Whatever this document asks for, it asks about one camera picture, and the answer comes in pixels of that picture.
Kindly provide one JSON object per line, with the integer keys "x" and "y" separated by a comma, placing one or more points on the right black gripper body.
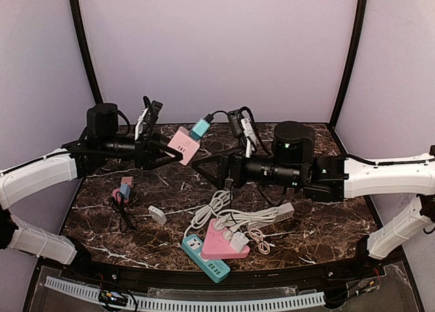
{"x": 234, "y": 170}

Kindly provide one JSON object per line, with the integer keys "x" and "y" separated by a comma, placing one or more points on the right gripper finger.
{"x": 214, "y": 178}
{"x": 206, "y": 160}

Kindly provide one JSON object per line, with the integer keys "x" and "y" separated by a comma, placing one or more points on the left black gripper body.
{"x": 142, "y": 153}

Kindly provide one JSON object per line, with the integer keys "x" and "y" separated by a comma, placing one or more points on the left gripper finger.
{"x": 159, "y": 140}
{"x": 160, "y": 159}

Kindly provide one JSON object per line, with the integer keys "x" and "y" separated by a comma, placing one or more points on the pink cube socket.
{"x": 185, "y": 144}

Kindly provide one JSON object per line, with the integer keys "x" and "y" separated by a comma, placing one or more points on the teal charger plug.
{"x": 201, "y": 127}

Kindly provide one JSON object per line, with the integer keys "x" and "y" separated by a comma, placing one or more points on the light pink charger block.
{"x": 126, "y": 185}

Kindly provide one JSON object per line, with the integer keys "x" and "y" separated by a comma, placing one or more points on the white cube socket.
{"x": 157, "y": 215}

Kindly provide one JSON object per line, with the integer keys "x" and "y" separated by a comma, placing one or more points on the white usb charger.
{"x": 239, "y": 242}

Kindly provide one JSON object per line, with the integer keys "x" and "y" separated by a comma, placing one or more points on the pink triangular power strip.
{"x": 216, "y": 247}

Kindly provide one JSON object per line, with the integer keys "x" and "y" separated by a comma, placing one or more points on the white power strip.
{"x": 271, "y": 216}

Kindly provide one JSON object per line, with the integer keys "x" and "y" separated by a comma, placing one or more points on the teal power strip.
{"x": 216, "y": 270}

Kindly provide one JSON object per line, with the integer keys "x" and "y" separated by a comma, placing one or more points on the bright pink plug adapter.
{"x": 117, "y": 195}

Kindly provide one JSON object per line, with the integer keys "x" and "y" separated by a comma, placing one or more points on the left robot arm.
{"x": 99, "y": 142}

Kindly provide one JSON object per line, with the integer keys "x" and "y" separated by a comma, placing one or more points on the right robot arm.
{"x": 326, "y": 179}

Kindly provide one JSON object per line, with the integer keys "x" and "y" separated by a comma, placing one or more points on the left circuit board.
{"x": 111, "y": 297}

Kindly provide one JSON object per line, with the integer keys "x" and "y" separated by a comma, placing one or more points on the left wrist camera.
{"x": 147, "y": 119}

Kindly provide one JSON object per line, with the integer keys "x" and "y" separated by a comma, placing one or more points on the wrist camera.
{"x": 244, "y": 129}
{"x": 147, "y": 119}

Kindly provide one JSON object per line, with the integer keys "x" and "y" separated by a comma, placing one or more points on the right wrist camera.
{"x": 244, "y": 129}

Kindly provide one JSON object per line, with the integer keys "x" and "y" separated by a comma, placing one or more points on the white slotted cable duct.
{"x": 189, "y": 302}

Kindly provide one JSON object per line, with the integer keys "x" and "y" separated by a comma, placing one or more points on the left black frame post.
{"x": 82, "y": 42}

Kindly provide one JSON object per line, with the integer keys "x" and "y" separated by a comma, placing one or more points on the black frame post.
{"x": 82, "y": 42}
{"x": 349, "y": 63}

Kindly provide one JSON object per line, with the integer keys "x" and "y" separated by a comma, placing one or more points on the right black frame post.
{"x": 349, "y": 63}

